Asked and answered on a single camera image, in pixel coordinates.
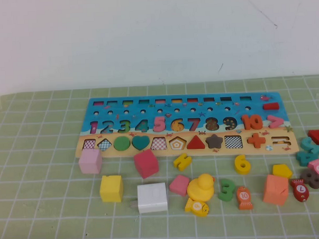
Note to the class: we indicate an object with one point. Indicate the yellow number six piece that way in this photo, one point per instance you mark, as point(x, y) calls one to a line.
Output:
point(243, 166)

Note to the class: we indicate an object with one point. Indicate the yellow cube block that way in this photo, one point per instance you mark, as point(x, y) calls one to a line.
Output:
point(111, 189)

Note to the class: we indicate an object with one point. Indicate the red triangle piece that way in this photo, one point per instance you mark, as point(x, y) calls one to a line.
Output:
point(196, 143)

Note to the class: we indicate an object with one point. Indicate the orange cube block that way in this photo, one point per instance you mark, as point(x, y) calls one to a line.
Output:
point(275, 189)

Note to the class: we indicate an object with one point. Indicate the pink cube block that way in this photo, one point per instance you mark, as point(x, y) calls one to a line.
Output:
point(90, 161)

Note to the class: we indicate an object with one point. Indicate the green checkered tablecloth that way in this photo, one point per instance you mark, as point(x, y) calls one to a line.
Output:
point(47, 214)

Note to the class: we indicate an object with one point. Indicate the green circle piece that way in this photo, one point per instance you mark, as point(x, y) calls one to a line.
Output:
point(122, 143)

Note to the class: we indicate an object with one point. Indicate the crimson cube block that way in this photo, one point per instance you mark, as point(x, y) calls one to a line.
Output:
point(146, 164)

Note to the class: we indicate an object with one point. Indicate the orange number ten piece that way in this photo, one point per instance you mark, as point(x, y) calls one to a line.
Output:
point(255, 122)

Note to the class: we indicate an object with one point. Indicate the red wooden fish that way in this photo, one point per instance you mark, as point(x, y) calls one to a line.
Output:
point(300, 190)

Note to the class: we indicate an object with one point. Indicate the wooden number shape puzzle board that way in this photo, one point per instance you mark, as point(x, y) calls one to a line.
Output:
point(185, 106)

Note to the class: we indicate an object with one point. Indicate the pink greater-than sign piece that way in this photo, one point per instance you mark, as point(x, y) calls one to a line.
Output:
point(277, 121)

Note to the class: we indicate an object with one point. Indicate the pink rounded square piece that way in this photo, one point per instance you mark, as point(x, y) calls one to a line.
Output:
point(178, 185)

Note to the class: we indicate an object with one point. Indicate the yellow sign piece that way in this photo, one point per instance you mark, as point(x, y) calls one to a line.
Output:
point(182, 161)

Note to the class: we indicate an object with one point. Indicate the red number seven piece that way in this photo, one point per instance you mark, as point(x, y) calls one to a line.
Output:
point(316, 135)

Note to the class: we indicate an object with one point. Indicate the white charger block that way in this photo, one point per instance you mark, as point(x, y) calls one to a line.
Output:
point(151, 198)

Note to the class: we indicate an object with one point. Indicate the teal number two piece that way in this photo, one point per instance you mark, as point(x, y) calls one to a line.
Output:
point(307, 142)

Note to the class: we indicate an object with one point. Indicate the green number three piece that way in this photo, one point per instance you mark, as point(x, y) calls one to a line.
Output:
point(229, 193)

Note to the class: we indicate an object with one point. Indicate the yellow pentagon piece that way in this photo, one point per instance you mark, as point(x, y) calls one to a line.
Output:
point(282, 171)

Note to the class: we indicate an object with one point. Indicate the brown star piece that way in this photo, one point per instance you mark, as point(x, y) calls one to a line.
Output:
point(214, 141)

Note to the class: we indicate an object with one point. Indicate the brown number eight piece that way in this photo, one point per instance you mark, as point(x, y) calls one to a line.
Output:
point(307, 177)

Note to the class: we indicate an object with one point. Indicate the yellow wooden fish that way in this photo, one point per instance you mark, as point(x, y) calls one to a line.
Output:
point(197, 207)

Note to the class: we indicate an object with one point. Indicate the teal number four piece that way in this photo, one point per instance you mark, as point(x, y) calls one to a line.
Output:
point(304, 156)

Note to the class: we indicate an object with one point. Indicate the orange wooden fish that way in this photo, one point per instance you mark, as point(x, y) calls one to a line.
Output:
point(244, 197)

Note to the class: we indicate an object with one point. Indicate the teal heart piece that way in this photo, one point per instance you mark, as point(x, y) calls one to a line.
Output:
point(140, 142)

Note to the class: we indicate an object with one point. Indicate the red minus sign piece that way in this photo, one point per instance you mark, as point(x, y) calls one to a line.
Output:
point(271, 106)

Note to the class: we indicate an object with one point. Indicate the pink number five piece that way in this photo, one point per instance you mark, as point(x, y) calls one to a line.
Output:
point(159, 124)

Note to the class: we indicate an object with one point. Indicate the orange plus sign piece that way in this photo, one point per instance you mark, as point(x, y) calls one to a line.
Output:
point(256, 141)

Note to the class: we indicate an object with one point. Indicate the yellow rubber duck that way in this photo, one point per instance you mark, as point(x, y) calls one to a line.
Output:
point(201, 189)

